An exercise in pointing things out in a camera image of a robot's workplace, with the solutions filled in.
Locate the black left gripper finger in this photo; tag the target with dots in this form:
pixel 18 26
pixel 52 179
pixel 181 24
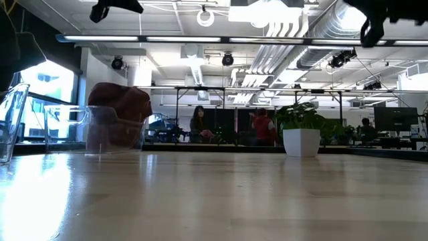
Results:
pixel 99 11

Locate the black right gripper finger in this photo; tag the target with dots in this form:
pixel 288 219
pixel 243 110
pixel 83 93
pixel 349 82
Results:
pixel 381 33

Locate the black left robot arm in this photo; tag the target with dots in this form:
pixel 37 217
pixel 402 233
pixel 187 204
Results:
pixel 16 57

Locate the black ceiling light cluster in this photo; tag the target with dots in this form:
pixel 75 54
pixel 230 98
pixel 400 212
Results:
pixel 341 59

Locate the black ceiling spotlight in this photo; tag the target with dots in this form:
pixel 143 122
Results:
pixel 227 59
pixel 117 63

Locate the long linear ceiling light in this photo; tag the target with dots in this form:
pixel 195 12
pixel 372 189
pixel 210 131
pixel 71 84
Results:
pixel 184 39

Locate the black computer monitor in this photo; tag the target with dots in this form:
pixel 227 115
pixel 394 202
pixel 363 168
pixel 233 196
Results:
pixel 396 118

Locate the person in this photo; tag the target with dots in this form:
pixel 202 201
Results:
pixel 264 129
pixel 367 129
pixel 198 124

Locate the black office desk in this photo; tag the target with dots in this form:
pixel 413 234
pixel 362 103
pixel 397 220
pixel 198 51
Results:
pixel 394 140

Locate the clear plastic bin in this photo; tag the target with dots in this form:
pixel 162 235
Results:
pixel 63 124
pixel 13 100

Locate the green plant in white pot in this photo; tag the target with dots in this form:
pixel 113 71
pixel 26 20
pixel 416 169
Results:
pixel 301 142

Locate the silver ventilation duct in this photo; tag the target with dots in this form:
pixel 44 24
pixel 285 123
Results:
pixel 334 26

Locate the black metal rack frame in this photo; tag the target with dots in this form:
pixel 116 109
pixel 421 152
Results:
pixel 200 88

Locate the black aluminium table frame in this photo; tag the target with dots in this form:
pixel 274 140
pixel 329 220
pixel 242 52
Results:
pixel 234 148

